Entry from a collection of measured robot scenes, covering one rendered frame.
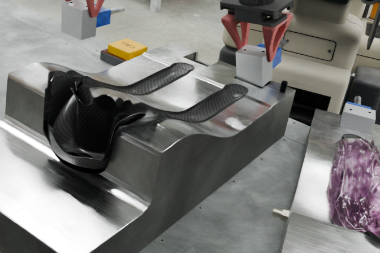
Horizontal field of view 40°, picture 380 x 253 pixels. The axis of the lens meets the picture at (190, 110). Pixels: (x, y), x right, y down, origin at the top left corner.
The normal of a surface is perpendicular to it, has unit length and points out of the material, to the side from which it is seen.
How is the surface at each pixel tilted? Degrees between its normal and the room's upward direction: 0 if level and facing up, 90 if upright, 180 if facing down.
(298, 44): 98
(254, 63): 99
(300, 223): 0
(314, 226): 0
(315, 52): 98
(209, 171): 90
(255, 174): 0
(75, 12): 90
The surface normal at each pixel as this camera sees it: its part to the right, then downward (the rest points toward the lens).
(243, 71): -0.58, 0.45
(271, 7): -0.07, -0.86
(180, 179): 0.81, 0.37
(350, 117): -0.31, 0.41
